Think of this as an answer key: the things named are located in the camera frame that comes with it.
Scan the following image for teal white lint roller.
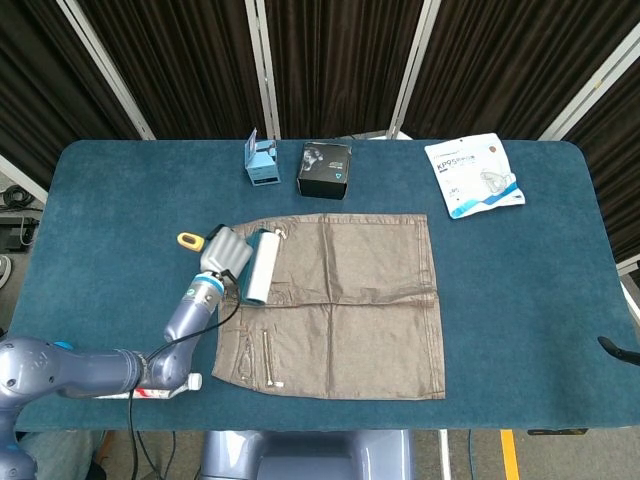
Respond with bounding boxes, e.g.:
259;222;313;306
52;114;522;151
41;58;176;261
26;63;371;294
177;227;282;307

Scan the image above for black printed carton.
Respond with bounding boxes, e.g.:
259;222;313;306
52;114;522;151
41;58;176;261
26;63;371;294
295;141;354;201

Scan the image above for blue carpet table cover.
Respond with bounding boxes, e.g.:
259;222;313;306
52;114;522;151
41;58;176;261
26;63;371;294
9;138;640;434

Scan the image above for light blue open carton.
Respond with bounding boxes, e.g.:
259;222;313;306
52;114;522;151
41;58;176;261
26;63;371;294
243;128;281;187

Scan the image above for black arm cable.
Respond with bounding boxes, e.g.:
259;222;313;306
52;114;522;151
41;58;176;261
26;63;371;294
127;269;244;480

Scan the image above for grey blue robot torso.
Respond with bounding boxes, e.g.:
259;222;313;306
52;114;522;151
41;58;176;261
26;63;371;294
199;429;416;480

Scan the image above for white table leg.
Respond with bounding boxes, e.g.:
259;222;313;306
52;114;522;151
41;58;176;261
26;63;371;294
438;429;452;480

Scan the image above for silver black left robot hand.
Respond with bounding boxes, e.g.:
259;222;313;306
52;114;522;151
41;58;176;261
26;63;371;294
198;225;255;281

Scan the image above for white blue mask bag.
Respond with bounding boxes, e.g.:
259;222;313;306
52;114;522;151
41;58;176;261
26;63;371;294
423;132;527;220

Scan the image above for black floor equipment box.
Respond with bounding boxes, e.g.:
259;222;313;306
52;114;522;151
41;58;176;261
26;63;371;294
0;214;40;251

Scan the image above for dark curtain partition panel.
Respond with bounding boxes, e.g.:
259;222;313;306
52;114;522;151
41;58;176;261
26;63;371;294
0;0;156;201
244;0;441;141
389;0;640;141
54;0;281;141
539;24;640;276

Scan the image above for grey-brown folded shorts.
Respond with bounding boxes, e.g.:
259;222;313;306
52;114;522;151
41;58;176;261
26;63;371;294
210;213;447;401

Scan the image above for white toothpaste tube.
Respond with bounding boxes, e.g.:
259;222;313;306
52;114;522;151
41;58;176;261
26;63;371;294
94;372;204;401

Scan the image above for yellow floor tape strip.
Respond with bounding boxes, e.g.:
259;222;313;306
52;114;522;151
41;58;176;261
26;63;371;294
499;429;522;480

